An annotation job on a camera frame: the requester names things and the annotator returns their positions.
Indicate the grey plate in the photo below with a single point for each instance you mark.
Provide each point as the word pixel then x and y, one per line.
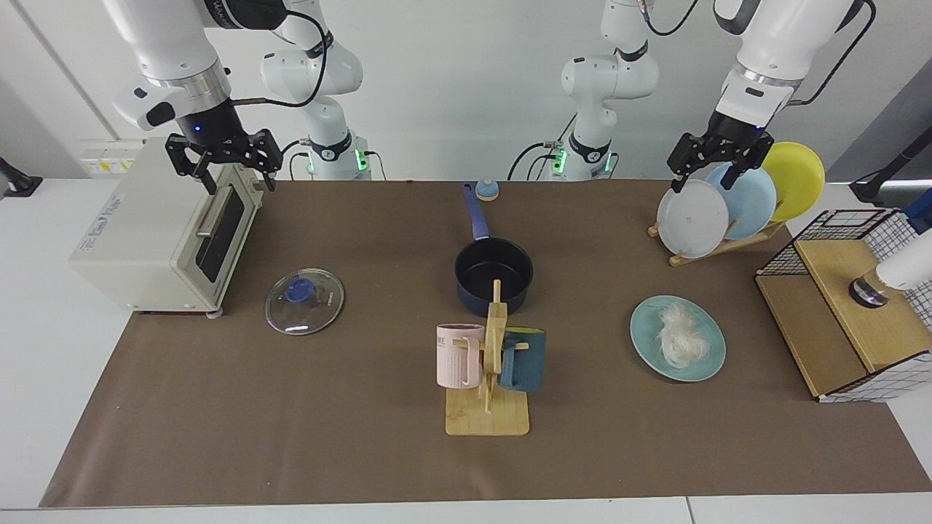
pixel 692 222

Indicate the white wall socket strip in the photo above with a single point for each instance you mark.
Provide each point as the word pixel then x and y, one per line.
pixel 109 159

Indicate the pale toaster oven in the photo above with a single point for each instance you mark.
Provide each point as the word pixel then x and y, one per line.
pixel 138 233

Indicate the glass lid with blue knob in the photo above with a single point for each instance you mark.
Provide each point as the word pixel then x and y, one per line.
pixel 320 313

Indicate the blue object at basket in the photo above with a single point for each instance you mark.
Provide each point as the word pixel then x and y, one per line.
pixel 921 212

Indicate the small blue round thing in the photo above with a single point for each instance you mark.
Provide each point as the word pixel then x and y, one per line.
pixel 487 191

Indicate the teal plate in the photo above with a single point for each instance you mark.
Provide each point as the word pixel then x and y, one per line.
pixel 646 327

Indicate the wooden plate rack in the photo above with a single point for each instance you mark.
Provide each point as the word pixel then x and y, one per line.
pixel 699 256

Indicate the pink cup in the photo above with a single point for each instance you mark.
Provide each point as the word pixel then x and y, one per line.
pixel 455 360

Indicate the yellow plate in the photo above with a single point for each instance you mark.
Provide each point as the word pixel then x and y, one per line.
pixel 801 178

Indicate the white vermicelli bundle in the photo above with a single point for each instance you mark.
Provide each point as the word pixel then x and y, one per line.
pixel 681 342

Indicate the brown table cloth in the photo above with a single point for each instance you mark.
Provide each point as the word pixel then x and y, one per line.
pixel 291 437

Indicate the wooden cup stand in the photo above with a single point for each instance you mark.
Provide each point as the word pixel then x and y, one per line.
pixel 488 418

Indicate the light blue plate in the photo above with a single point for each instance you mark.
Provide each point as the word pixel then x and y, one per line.
pixel 753 204

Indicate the black table clamp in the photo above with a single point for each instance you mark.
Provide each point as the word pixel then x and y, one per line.
pixel 18 182

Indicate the dark teal cup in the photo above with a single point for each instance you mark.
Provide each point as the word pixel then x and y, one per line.
pixel 528 364

